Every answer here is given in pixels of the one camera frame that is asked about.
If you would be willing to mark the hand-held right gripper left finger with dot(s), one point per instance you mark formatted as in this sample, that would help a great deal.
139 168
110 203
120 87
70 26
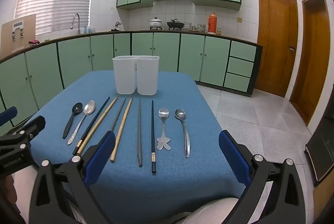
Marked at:
103 158

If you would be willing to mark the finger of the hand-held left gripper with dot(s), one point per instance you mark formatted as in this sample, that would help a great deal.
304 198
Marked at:
35 123
7 114

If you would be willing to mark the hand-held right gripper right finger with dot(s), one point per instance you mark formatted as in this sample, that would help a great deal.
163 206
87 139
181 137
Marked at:
232 156

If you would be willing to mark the wooden chopstick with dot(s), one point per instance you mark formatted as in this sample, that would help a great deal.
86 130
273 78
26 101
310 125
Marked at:
121 130
102 119

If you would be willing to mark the black chopstick with gold band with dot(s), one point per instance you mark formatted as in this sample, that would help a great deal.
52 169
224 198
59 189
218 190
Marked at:
95 119
153 135

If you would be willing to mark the grey metal chopstick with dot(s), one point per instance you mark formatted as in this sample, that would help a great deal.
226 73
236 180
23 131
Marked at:
139 135
118 114

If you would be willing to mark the black plastic spoon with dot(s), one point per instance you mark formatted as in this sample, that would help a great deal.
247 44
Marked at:
77 108

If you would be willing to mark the plain silver spoon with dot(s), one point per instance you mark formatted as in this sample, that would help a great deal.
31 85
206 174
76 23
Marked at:
180 114

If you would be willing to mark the white twin-compartment utensil holder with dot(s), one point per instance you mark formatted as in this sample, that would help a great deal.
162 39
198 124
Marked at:
125 77

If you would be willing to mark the person's left hand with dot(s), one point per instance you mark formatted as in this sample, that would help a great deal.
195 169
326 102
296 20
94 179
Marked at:
6 190

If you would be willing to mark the person's left leg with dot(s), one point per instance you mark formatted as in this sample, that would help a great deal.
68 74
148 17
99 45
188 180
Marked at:
23 192

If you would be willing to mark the person's leg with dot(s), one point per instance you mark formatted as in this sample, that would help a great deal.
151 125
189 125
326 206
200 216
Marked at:
23 192
208 211

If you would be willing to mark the person's right leg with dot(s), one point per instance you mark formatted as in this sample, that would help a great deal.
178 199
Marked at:
208 211

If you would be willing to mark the blue tablecloth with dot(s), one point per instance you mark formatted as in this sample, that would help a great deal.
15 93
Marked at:
156 187

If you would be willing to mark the red cloth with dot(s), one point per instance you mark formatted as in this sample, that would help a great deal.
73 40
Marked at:
34 42

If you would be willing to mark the brown cardboard box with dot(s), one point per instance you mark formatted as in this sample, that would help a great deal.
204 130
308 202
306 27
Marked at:
26 28

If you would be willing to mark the black cabinet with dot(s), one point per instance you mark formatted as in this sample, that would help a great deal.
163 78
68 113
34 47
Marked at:
323 151

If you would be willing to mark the bottles beside sink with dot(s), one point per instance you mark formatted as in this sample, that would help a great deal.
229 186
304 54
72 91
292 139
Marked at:
89 30

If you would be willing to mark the metal kitchen faucet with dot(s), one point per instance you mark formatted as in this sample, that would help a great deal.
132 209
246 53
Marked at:
76 16

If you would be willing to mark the closed wooden door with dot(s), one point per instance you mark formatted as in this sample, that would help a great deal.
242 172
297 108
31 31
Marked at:
274 44

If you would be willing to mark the wooden door in recess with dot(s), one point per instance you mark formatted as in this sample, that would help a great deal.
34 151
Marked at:
310 62

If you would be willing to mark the green kitchen base cabinets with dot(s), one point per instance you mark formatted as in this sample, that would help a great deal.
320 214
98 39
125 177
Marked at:
167 51

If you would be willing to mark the small glass jar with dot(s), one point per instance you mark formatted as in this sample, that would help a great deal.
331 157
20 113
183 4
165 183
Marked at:
219 31

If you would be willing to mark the patterned ceramic jar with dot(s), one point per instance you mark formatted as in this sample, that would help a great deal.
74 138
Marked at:
201 28

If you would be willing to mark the orange thermos flask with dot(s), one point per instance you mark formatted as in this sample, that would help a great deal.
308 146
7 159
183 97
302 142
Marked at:
212 24

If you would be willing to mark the stack of bowls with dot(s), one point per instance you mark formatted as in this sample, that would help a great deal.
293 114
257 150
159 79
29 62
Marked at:
188 26

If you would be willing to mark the black wok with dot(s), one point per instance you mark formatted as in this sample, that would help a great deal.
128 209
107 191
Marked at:
175 24

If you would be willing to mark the white cooking pot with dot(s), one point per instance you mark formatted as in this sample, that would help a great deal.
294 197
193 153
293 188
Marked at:
155 23

